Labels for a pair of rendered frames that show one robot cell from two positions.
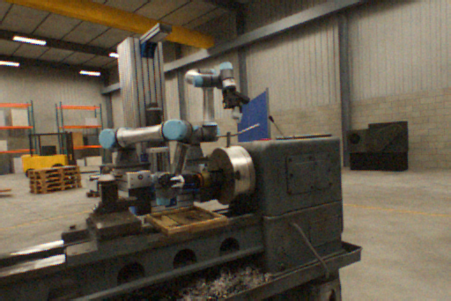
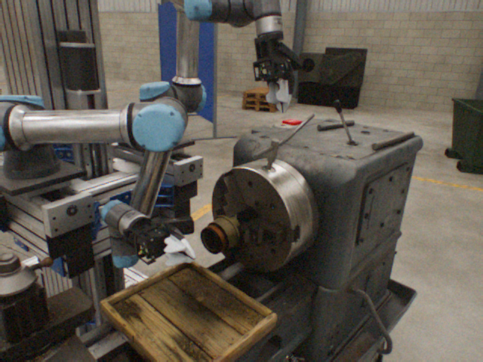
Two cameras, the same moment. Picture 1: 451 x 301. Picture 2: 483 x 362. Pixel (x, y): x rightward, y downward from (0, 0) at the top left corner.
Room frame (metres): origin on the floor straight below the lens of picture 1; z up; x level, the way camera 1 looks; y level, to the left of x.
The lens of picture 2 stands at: (0.76, 0.33, 1.56)
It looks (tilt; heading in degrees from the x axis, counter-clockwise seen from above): 21 degrees down; 343
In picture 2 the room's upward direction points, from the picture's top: 2 degrees clockwise
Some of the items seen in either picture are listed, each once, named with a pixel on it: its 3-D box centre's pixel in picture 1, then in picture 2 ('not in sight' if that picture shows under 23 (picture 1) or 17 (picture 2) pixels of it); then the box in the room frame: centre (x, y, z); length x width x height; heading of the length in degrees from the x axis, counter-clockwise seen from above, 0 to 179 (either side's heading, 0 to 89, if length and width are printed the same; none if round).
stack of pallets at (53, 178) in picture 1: (55, 179); not in sight; (9.63, 5.49, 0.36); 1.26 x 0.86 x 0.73; 147
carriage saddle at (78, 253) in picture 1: (101, 233); not in sight; (1.32, 0.57, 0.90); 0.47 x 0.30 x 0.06; 30
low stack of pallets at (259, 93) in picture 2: not in sight; (266, 99); (9.43, -2.99, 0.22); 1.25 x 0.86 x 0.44; 138
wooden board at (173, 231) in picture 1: (184, 219); (187, 313); (1.51, 0.23, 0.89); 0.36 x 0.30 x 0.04; 30
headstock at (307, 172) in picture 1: (282, 171); (324, 185); (1.86, -0.35, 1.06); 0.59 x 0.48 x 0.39; 120
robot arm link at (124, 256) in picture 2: (164, 194); (126, 244); (1.74, 0.38, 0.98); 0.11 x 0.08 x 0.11; 165
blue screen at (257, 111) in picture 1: (250, 142); (181, 59); (8.56, -0.74, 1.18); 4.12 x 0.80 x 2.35; 7
